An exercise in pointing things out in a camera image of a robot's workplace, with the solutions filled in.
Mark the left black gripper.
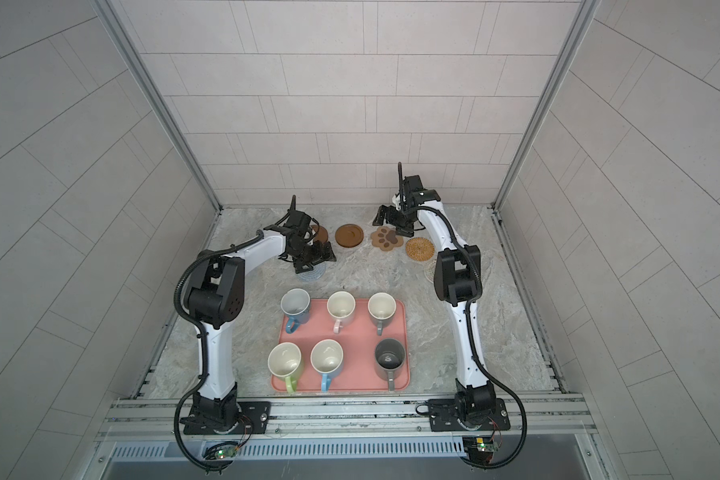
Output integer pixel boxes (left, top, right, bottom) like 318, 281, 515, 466
287, 238, 339, 272

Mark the brown wooden coaster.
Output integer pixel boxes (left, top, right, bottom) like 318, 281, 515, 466
312, 224, 329, 244
335, 224, 365, 248

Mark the cork paw print coaster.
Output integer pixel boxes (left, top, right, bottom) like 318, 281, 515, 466
370, 226, 405, 252

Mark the rattan woven round coaster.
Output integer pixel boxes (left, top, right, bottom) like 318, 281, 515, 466
405, 238, 435, 262

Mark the grey woven round coaster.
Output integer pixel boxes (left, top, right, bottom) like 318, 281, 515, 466
297, 263, 326, 282

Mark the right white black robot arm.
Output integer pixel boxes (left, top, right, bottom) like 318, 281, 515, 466
373, 166, 528, 470

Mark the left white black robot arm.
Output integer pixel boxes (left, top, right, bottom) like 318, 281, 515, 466
173, 199, 336, 435

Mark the blue floral mug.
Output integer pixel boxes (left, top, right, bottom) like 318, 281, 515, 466
280, 288, 311, 334

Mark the pink rectangular tray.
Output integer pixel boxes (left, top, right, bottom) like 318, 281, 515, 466
271, 299, 410, 395

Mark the dark grey mug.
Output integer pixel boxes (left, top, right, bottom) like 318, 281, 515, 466
374, 338, 407, 391

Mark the left circuit board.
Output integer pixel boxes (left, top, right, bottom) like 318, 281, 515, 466
203, 441, 241, 461

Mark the circuit board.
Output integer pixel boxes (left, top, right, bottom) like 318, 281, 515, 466
203, 441, 241, 461
462, 436, 501, 467

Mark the right circuit board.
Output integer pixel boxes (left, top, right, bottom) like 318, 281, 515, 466
462, 436, 501, 467

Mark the white mug pink handle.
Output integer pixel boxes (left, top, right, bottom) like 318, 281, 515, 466
326, 291, 356, 334

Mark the white mug grey handle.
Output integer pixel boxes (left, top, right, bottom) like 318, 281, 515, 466
367, 292, 397, 336

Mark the white mug blue handle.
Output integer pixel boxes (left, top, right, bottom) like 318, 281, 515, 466
310, 339, 344, 392

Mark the white mug green handle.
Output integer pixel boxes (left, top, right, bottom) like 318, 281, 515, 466
267, 342, 304, 394

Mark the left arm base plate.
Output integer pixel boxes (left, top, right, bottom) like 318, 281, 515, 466
179, 401, 271, 435

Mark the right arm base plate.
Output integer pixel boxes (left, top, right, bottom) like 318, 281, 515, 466
426, 398, 511, 432

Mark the aluminium mounting rail frame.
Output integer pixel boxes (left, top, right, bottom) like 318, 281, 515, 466
75, 381, 625, 479

